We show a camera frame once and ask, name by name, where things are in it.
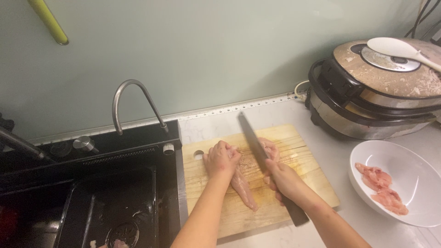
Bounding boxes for raw chicken slice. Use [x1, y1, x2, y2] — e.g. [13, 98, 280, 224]
[355, 163, 393, 192]
[371, 189, 409, 216]

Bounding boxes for dark kitchen knife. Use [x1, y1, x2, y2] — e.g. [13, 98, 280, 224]
[238, 112, 310, 227]

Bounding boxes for raw chicken breast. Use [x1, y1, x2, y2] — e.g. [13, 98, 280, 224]
[226, 137, 280, 212]

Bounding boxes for white rice paddle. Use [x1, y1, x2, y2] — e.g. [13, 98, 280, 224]
[367, 37, 441, 73]

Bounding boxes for white bowl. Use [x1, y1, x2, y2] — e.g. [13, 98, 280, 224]
[348, 140, 441, 228]

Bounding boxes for black cables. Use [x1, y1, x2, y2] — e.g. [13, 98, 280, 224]
[404, 0, 441, 39]

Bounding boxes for person's right hand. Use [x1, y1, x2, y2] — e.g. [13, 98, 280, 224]
[264, 159, 311, 206]

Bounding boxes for wooden cutting board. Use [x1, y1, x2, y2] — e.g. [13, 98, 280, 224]
[182, 124, 340, 239]

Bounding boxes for person's left hand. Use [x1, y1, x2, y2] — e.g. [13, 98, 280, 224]
[203, 140, 242, 178]

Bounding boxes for round steel sink knob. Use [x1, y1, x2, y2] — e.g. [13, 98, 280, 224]
[73, 136, 99, 153]

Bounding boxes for dark pull-out faucet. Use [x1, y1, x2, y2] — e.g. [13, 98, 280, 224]
[0, 114, 56, 164]

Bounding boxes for black sink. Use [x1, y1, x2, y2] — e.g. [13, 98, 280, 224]
[0, 119, 189, 248]

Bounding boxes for curved steel faucet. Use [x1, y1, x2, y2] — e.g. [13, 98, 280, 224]
[112, 79, 169, 136]

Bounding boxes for yellow-green handle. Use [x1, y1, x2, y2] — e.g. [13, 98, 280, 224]
[28, 0, 69, 45]

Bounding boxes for white power cable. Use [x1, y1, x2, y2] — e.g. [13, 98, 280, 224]
[294, 80, 311, 102]

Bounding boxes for sink drain strainer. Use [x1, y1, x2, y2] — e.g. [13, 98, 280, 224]
[105, 221, 140, 248]

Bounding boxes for worn rice cooker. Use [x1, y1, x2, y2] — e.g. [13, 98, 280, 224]
[305, 37, 441, 140]

